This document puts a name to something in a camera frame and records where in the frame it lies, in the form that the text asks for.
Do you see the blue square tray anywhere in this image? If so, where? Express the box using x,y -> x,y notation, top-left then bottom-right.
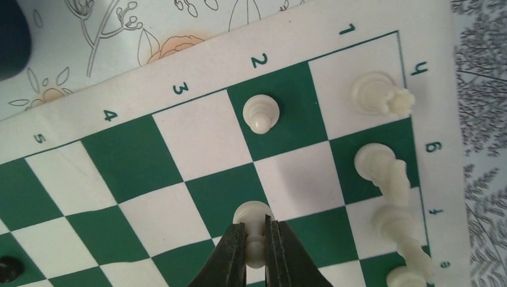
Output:
1,0 -> 32,81

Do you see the green white chess board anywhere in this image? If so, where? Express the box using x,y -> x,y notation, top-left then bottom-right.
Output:
1,1 -> 470,286

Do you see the floral patterned table mat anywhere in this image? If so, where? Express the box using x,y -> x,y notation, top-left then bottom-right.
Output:
1,1 -> 506,286

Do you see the black chess pieces row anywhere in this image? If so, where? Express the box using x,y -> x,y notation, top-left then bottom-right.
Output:
1,256 -> 25,284

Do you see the white rook chess piece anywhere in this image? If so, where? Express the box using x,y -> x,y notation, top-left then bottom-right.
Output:
350,71 -> 416,118

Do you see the white pawn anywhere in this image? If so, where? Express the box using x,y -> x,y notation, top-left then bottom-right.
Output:
243,94 -> 280,135

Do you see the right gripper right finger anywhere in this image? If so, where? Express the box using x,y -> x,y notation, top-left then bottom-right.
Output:
264,215 -> 332,287

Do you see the white chess piece gripped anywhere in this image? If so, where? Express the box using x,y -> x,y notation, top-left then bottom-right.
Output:
371,205 -> 434,284

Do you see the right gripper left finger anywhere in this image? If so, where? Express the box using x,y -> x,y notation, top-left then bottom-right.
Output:
188,223 -> 246,287

